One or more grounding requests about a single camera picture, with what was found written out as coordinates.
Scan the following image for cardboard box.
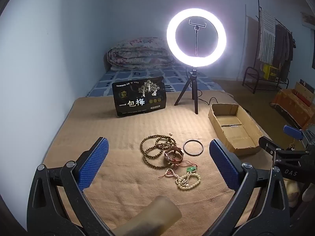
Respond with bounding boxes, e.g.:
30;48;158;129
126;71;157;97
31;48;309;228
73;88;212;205
208;103;264;157

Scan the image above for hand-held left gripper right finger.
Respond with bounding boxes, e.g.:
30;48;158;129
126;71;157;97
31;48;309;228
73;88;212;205
209;139;292;236

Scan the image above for phone holder clamp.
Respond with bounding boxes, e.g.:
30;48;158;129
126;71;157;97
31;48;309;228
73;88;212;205
189;19;206;57

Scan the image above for person's right hand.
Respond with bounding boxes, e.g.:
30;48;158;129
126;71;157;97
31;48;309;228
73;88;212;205
283;180;315;201

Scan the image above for orange cloth-covered chest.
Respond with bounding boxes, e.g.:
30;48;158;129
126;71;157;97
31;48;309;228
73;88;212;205
271;88;315;129

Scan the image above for black tripod stand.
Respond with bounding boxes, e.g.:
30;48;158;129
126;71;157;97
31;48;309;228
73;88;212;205
174;67;203;115

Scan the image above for white bead necklace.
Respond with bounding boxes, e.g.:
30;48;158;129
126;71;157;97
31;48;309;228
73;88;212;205
164;168;201;190

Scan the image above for folded floral quilt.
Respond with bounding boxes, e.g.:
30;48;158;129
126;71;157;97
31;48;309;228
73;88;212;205
107;37;177;71

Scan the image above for wooden wall ledge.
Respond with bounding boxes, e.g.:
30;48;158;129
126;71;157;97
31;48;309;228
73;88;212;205
300;11;315;28

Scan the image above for white ring light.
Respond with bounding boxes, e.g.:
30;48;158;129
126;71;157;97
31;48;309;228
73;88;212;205
166;8;224;67

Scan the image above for small cardboard boxes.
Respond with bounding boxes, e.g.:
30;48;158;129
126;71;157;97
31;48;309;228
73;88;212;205
294;79;315;99

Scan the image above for yellow box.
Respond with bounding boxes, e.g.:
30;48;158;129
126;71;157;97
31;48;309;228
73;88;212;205
262;64;278;79

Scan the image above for black printed snack bag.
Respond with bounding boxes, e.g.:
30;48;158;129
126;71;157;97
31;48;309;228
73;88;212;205
112;76;168;117

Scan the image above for white knitted hanging cloth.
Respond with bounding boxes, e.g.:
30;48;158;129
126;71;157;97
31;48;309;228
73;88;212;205
258;8;276;65

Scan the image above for brown wooden bead necklace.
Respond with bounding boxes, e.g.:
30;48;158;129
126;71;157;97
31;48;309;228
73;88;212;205
140;134;178;170

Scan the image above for black power cable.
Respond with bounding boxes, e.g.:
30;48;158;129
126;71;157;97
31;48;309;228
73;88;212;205
197;85;249;112

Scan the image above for blue patterned bed sheet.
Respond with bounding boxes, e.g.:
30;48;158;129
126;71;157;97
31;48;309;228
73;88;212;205
86;63;223;98

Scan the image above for black bangle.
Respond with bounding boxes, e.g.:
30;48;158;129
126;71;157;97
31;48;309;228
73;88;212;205
183;139;204;156

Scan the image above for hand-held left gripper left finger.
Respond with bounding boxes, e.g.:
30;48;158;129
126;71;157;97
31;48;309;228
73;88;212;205
27;137;116;236

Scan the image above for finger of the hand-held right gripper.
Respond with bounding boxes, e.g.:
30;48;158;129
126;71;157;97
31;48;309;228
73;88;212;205
258;136;315;163
283;125;315;143

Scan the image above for black metal clothes rack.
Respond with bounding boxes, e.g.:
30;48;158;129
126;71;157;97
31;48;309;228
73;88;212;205
242;0;296;94

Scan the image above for green pendant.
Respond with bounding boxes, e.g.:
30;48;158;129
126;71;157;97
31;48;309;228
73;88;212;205
158;161;198;179

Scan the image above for blurry beige object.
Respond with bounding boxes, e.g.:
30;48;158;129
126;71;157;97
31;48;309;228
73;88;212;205
110;196;183;236

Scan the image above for dark hanging clothes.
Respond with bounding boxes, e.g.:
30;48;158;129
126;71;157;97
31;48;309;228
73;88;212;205
273;24;295;82

